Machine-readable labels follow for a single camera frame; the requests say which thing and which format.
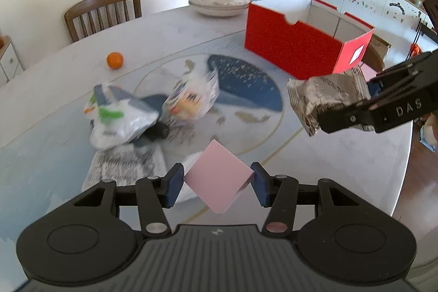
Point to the clear bubble plastic bag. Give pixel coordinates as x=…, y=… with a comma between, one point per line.
x=186, y=193

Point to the small dark bottle blue label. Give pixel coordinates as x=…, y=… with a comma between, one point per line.
x=158, y=131

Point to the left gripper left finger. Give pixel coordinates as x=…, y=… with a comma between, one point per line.
x=154, y=194

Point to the brown cardboard box on floor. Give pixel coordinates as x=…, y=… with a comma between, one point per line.
x=379, y=46

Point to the wooden chair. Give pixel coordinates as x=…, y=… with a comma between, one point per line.
x=373, y=60
x=92, y=16

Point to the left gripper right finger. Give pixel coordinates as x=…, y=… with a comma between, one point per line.
x=279, y=193

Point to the red cardboard box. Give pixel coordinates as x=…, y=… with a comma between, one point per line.
x=306, y=38

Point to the printed text white packet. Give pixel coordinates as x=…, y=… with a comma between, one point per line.
x=126, y=164

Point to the white blue green snack bag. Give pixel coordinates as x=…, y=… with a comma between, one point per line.
x=117, y=117

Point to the blueberry pastry clear packet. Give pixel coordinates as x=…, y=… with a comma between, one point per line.
x=192, y=97

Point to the silver foil wrapper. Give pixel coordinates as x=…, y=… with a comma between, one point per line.
x=316, y=95

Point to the orange tangerine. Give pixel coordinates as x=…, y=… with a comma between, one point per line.
x=115, y=60

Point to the white side cabinet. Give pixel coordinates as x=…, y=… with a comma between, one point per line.
x=10, y=65

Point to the stacked white plates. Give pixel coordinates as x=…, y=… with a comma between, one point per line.
x=214, y=9

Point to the pink sticky note pad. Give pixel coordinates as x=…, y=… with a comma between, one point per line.
x=218, y=177

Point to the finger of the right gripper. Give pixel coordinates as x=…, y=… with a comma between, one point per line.
x=340, y=117
x=377, y=81

